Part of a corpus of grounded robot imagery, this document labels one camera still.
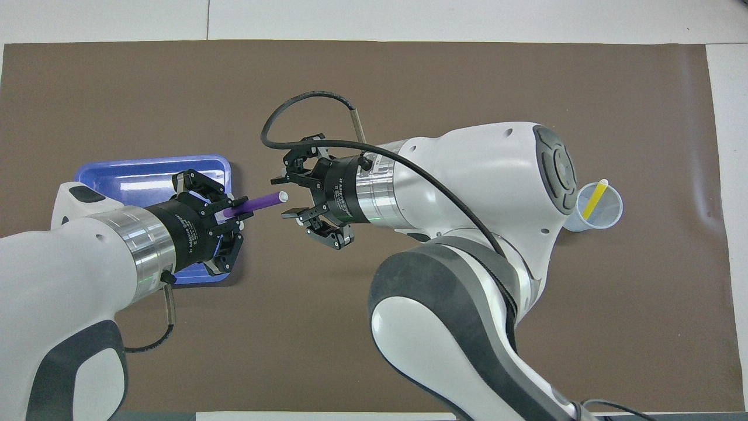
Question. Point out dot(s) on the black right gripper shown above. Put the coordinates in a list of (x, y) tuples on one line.
[(339, 190)]

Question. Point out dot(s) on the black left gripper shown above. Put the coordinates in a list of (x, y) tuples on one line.
[(187, 234)]

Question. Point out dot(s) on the purple marker pen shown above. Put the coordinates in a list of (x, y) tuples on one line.
[(263, 201)]

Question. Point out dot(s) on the green marker pen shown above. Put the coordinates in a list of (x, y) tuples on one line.
[(595, 199)]

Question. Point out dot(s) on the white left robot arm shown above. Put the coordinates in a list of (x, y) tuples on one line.
[(58, 275)]

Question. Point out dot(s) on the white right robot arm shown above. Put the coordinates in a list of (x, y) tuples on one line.
[(467, 193)]

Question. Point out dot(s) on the blue plastic tray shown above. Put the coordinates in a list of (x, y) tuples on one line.
[(134, 175)]

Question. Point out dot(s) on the brown table mat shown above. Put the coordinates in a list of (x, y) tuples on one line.
[(292, 351)]

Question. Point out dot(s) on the translucent plastic cup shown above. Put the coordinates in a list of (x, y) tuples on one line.
[(608, 210)]

